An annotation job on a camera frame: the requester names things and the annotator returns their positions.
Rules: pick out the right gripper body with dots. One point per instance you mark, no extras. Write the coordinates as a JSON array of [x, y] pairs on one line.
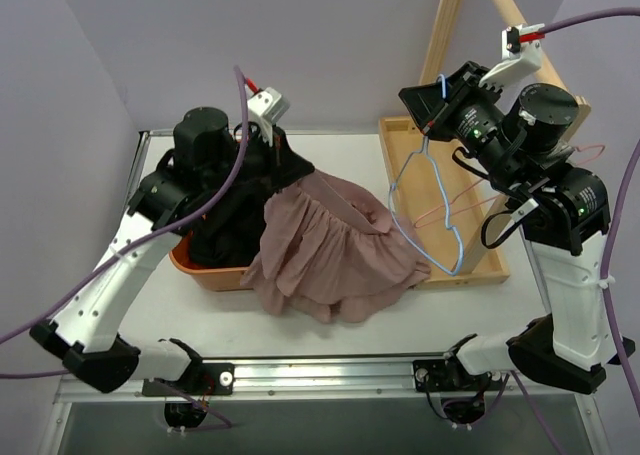
[[445, 107]]

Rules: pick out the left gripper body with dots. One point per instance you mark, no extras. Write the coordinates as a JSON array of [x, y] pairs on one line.
[[291, 160]]

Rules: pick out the blue wire hanger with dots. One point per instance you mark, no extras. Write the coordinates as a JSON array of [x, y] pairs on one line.
[[424, 150]]

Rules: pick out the black pleated skirt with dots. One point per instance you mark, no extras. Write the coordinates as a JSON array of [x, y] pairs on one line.
[[229, 235]]

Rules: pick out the pink ruffled skirt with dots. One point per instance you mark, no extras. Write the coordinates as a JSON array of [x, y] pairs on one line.
[[331, 250]]

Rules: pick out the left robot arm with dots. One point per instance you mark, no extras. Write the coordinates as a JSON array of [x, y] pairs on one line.
[[207, 195]]

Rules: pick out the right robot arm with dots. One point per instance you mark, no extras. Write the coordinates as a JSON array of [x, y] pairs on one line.
[[561, 209]]

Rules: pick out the wooden clothes rack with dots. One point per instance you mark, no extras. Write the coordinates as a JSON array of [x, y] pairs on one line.
[[418, 190]]

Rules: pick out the orange plastic basket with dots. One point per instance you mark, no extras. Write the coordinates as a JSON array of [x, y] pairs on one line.
[[212, 279]]

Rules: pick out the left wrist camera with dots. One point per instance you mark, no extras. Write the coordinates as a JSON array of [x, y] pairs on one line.
[[265, 109]]

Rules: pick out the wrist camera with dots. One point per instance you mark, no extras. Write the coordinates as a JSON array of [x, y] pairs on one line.
[[521, 56], [265, 109]]

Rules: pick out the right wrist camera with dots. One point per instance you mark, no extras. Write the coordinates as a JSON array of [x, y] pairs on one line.
[[521, 56]]

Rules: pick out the aluminium mounting rail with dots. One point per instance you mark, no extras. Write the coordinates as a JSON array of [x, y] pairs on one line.
[[401, 348]]

